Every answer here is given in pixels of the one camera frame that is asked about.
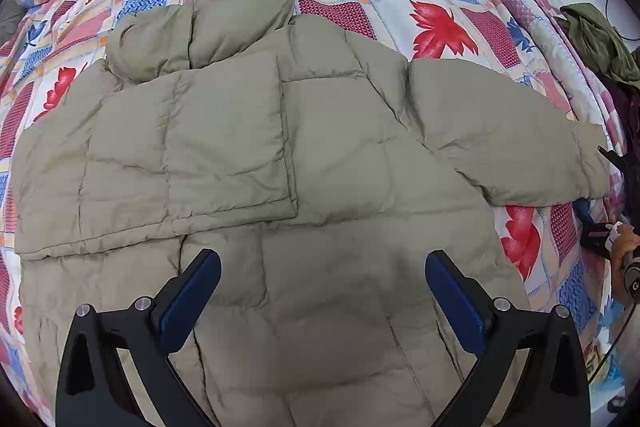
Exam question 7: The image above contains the dark maroon cloth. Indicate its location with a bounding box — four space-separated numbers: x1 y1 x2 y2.
597 72 640 170

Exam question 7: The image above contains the person's right hand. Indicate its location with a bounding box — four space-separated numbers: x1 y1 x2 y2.
611 224 640 303

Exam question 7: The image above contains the olive green cloth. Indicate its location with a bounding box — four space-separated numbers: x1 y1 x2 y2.
559 2 640 84

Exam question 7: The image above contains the thin black cable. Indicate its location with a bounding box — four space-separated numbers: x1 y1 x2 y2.
602 0 640 42

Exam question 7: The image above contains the beige puffer jacket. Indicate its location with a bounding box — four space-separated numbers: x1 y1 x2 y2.
14 0 614 427

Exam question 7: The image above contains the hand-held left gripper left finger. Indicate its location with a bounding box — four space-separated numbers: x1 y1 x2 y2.
54 248 222 427

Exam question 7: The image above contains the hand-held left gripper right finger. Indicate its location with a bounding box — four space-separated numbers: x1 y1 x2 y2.
424 249 592 427

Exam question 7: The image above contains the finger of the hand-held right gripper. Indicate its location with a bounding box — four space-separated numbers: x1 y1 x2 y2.
597 146 629 170

